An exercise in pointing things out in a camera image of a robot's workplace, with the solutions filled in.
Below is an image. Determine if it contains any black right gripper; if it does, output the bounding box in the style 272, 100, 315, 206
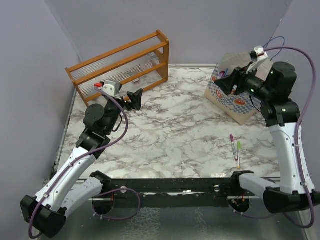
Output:
215, 61, 273, 101

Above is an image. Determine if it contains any blue checkered paper bag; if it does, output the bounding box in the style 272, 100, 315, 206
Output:
204, 52, 273, 125

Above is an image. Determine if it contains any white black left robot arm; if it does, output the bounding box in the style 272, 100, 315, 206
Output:
20, 87, 143, 240

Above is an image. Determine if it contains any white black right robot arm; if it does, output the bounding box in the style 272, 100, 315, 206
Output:
214, 62, 320, 214

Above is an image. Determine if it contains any orange wooden rack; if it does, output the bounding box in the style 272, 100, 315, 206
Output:
65, 30, 170, 107

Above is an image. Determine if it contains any purple marker pen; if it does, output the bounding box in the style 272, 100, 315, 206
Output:
229, 134, 238, 162

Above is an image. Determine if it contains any green marker pen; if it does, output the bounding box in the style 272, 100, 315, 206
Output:
237, 141, 242, 169

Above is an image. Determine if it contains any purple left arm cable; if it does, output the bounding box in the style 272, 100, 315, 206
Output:
27, 86, 129, 240

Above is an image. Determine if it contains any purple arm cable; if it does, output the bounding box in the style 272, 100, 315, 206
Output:
264, 46, 320, 229
27, 86, 129, 240

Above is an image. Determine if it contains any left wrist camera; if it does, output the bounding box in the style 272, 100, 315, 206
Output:
94, 80, 122, 97

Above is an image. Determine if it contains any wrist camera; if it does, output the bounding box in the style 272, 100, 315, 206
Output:
246, 46, 269, 74
94, 80, 122, 97

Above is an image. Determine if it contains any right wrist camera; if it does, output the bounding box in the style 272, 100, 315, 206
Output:
246, 46, 269, 74

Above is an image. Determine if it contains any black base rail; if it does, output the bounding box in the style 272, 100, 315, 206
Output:
90, 171, 253, 209

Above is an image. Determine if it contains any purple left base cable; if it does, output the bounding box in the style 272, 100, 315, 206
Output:
91, 187, 142, 221

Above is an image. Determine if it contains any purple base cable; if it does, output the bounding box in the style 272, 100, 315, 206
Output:
228, 197, 283, 220
91, 187, 142, 221

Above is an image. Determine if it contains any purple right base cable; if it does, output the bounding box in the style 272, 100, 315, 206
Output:
228, 197, 283, 220

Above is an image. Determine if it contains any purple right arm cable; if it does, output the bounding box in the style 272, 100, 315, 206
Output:
264, 46, 320, 229

